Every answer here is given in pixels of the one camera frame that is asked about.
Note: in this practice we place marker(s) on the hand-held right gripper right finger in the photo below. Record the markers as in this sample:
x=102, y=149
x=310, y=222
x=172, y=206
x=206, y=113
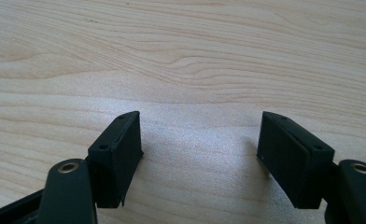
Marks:
x=293, y=161

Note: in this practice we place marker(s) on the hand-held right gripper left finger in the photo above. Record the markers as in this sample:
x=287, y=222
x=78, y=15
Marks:
x=115, y=161

